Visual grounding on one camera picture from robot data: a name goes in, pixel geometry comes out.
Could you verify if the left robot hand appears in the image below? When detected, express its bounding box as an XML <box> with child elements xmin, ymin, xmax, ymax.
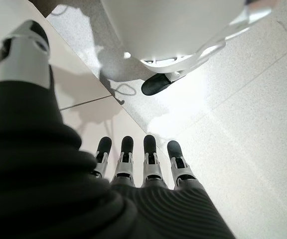
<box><xmin>0</xmin><ymin>19</ymin><xmax>238</xmax><ymax>239</ymax></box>

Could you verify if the white cabinet door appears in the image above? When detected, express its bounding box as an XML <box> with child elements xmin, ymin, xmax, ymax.
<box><xmin>0</xmin><ymin>0</ymin><xmax>115</xmax><ymax>111</ymax></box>

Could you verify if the black robot foot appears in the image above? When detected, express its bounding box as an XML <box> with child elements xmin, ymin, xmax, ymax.
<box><xmin>141</xmin><ymin>73</ymin><xmax>170</xmax><ymax>96</ymax></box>

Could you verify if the white robot body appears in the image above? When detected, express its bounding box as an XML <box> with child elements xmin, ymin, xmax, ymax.
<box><xmin>100</xmin><ymin>0</ymin><xmax>273</xmax><ymax>76</ymax></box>

